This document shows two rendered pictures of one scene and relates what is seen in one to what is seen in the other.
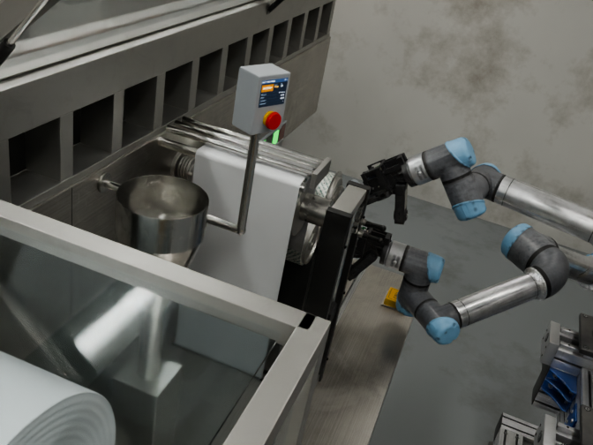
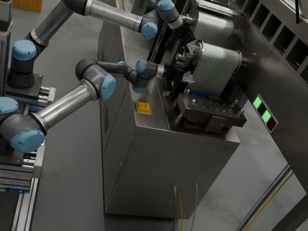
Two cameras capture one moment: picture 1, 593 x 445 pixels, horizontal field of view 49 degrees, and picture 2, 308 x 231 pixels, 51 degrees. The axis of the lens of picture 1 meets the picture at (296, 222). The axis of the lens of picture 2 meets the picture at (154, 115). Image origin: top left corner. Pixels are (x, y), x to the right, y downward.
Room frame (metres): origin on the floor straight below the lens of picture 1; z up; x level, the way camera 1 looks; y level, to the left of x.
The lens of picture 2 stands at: (2.90, -1.24, 1.96)
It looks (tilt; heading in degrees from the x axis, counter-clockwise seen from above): 34 degrees down; 142
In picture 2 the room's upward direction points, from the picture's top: 24 degrees clockwise
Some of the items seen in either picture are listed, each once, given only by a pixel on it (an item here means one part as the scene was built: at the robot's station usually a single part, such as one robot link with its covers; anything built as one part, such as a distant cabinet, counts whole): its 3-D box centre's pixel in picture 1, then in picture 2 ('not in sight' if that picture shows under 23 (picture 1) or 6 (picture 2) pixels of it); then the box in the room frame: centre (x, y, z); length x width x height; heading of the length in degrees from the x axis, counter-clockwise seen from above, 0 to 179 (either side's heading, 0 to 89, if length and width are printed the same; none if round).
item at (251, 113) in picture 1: (264, 101); not in sight; (1.01, 0.09, 1.66); 0.07 x 0.07 x 0.10; 50
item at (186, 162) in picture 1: (191, 169); (232, 32); (1.37, 0.27, 1.34); 0.07 x 0.07 x 0.07; 75
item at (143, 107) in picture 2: (398, 298); (143, 107); (1.63, -0.35, 0.91); 0.07 x 0.07 x 0.02; 75
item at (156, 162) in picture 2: not in sight; (141, 80); (0.64, 0.21, 0.43); 2.52 x 0.64 x 0.86; 165
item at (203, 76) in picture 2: not in sight; (208, 81); (1.62, 0.03, 1.11); 0.23 x 0.01 x 0.18; 75
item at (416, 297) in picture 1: (415, 297); (138, 80); (1.51, -0.36, 1.01); 0.11 x 0.08 x 0.11; 28
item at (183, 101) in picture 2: not in sight; (211, 109); (1.75, 0.03, 1.00); 0.40 x 0.16 x 0.06; 75
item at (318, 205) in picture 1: (316, 210); (189, 19); (1.29, -0.04, 1.34); 0.06 x 0.06 x 0.06; 75
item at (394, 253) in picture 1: (394, 255); (159, 70); (1.54, -0.28, 1.11); 0.08 x 0.05 x 0.08; 165
